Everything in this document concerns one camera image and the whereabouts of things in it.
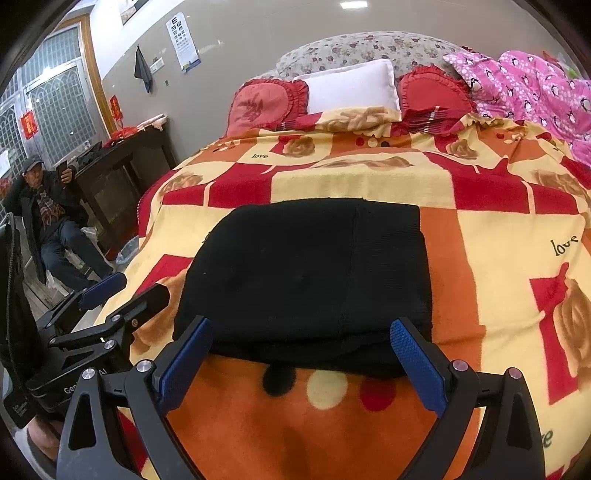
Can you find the blue mesh waste basket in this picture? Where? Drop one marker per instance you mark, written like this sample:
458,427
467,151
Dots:
127,253

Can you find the dark cloth on wall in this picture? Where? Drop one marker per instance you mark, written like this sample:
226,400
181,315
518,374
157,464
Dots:
142,71

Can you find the dark wooden desk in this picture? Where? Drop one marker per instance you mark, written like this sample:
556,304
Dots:
112,180

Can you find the left red ruffled cushion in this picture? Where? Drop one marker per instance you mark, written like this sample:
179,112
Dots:
266,103

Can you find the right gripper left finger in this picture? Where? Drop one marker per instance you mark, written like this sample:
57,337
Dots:
92,445

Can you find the metal window grille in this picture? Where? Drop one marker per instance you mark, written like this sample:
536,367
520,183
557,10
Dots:
49,108

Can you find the white plastic chair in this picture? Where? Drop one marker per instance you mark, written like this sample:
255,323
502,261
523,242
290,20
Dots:
53,256

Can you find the seated man in cap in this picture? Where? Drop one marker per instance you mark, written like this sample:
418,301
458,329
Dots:
44,199

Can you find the pink penguin quilt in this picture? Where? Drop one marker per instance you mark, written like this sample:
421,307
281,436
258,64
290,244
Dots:
523,86

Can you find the right red ruffled cushion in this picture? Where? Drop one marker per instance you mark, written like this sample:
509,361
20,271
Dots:
433,102

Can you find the black knit pants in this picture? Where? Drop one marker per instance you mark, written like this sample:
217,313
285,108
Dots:
312,284

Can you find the red ruffled cushion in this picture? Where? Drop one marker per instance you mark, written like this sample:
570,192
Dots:
266,103
433,102

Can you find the person left hand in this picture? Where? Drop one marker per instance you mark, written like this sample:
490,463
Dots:
45,436

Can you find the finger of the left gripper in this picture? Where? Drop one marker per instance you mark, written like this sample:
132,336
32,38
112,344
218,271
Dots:
67,314
126,319

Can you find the wall poster chart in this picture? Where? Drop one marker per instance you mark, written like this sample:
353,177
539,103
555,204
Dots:
182,42

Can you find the white pillow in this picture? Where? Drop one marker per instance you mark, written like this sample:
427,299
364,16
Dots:
370,84

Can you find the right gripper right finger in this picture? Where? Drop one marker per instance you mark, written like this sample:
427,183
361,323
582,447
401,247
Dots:
508,445

